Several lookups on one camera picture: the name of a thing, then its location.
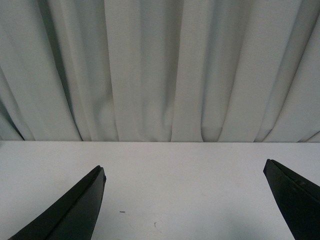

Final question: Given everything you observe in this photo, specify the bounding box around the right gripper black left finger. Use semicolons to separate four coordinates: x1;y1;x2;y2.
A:
10;165;106;240

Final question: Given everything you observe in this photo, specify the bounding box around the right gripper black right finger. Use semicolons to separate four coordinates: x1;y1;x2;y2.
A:
263;159;320;240

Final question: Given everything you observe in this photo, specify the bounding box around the light grey curtain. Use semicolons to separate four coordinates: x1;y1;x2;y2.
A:
0;0;320;143

